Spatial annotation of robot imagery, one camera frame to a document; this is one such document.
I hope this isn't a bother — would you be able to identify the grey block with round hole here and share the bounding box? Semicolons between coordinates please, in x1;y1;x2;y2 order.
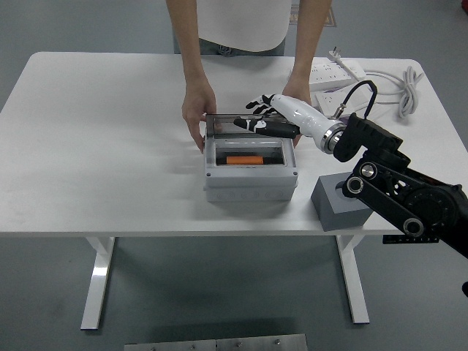
310;173;374;233

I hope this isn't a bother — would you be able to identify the grey metal plate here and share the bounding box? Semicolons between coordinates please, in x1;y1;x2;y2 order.
124;333;308;351

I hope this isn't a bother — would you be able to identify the orange cylindrical battery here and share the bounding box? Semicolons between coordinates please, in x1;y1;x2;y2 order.
225;156;265;165

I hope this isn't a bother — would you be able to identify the person's left hand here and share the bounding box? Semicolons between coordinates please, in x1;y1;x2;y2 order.
281;79;313;148

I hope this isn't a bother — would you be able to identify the white power strip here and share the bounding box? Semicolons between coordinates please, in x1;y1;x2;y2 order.
309;61;368;92

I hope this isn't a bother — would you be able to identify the white table leg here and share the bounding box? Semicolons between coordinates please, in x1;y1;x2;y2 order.
80;236;117;331
336;235;370;325

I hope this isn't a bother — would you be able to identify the black table control panel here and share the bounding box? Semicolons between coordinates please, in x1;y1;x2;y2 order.
382;233;439;244

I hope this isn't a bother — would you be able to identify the white wall socket panel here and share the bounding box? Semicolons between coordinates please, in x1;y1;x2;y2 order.
314;91;352;118

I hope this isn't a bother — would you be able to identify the transparent hinged box lid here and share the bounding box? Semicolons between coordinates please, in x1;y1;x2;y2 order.
204;112;299;142

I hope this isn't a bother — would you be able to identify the grey plastic electrical box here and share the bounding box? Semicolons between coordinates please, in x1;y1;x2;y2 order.
203;131;299;203

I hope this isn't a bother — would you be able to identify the white plug and cord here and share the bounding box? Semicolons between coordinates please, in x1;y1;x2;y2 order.
326;45;426;119

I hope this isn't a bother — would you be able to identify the person's right hand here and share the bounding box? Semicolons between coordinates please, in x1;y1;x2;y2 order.
181;78;219;154

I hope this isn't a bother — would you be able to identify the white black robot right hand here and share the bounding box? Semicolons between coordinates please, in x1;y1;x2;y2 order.
233;93;336;143

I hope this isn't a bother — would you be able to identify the person's torso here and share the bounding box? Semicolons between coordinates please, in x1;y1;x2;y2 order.
171;0;293;58

